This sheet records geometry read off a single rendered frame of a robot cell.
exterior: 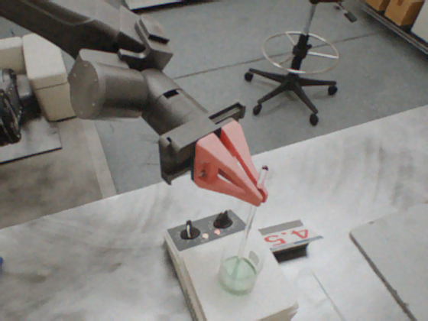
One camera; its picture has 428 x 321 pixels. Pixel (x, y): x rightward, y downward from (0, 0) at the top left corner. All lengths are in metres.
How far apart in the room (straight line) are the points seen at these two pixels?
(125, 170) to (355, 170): 1.16
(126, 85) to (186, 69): 1.94
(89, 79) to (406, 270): 0.54
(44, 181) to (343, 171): 0.92
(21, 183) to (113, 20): 0.92
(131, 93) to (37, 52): 1.10
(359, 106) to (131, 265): 1.85
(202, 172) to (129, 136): 1.50
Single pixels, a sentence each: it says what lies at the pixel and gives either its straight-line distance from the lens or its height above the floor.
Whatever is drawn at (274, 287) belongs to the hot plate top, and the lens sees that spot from 0.48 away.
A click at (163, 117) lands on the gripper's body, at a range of 0.37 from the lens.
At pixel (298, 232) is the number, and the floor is 0.77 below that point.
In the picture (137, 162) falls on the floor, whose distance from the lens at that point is 1.71.
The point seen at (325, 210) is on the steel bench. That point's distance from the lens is 0.67.
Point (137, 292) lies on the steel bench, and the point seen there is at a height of 0.75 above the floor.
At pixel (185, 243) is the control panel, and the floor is 0.81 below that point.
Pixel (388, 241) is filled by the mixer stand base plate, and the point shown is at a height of 0.76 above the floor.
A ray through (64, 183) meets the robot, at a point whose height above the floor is 0.37.
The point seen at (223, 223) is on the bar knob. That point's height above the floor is 0.81.
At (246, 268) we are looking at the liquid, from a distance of 0.45.
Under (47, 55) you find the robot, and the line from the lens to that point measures 1.41.
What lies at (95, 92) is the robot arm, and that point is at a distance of 0.35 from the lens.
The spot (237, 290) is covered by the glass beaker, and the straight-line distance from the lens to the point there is 0.43.
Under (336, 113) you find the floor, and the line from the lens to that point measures 2.13.
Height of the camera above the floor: 1.27
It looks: 53 degrees down
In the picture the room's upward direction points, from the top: straight up
